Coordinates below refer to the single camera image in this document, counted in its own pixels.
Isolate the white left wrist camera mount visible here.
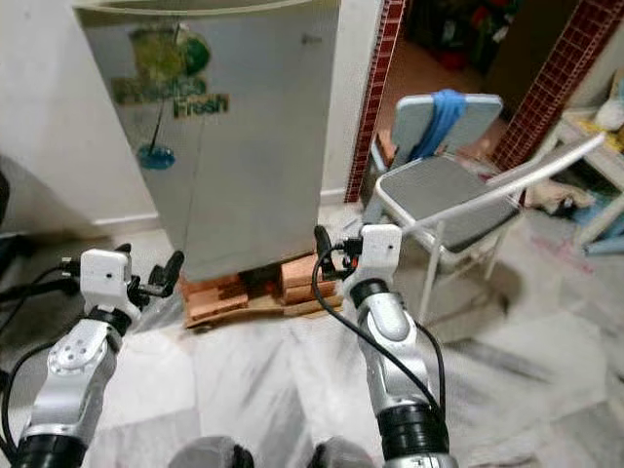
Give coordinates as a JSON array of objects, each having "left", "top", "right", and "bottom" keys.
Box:
[{"left": 80, "top": 249, "right": 130, "bottom": 308}]

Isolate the silver fridge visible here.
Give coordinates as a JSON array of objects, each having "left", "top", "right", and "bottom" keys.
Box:
[{"left": 73, "top": 0, "right": 342, "bottom": 284}]

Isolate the green fresh fridge sticker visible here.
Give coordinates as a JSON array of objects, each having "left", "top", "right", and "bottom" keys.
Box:
[{"left": 112, "top": 27, "right": 230, "bottom": 120}]

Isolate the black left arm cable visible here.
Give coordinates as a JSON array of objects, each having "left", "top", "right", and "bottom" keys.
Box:
[{"left": 0, "top": 255, "right": 84, "bottom": 459}]

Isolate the blue round fridge magnet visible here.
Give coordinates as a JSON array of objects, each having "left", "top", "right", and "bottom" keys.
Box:
[{"left": 138, "top": 142, "right": 176, "bottom": 172}]

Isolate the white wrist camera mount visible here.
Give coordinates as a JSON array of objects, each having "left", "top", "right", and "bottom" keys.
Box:
[
  {"left": 361, "top": 224, "right": 403, "bottom": 284},
  {"left": 80, "top": 249, "right": 130, "bottom": 308}
]

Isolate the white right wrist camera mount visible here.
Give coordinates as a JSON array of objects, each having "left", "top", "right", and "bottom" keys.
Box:
[{"left": 361, "top": 224, "right": 403, "bottom": 284}]

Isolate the orange brick fridge base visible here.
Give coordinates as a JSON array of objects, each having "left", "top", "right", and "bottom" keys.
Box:
[{"left": 180, "top": 249, "right": 344, "bottom": 328}]

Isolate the grey robot right leg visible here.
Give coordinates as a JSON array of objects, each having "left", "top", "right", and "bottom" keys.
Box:
[{"left": 312, "top": 436, "right": 381, "bottom": 468}]

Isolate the blue cloth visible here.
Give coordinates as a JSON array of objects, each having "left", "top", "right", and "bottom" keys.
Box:
[{"left": 409, "top": 88, "right": 469, "bottom": 162}]

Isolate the grey folding chair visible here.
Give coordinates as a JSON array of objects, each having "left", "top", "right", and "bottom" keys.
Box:
[{"left": 363, "top": 90, "right": 607, "bottom": 323}]

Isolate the grey robot leg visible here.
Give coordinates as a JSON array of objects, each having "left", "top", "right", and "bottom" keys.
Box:
[
  {"left": 168, "top": 436, "right": 240, "bottom": 468},
  {"left": 312, "top": 436, "right": 381, "bottom": 468}
]

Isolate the beige cloth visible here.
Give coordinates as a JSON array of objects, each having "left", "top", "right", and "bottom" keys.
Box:
[{"left": 526, "top": 180, "right": 596, "bottom": 215}]

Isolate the grey robot left leg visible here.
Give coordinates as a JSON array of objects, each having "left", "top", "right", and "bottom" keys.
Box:
[{"left": 168, "top": 436, "right": 240, "bottom": 468}]

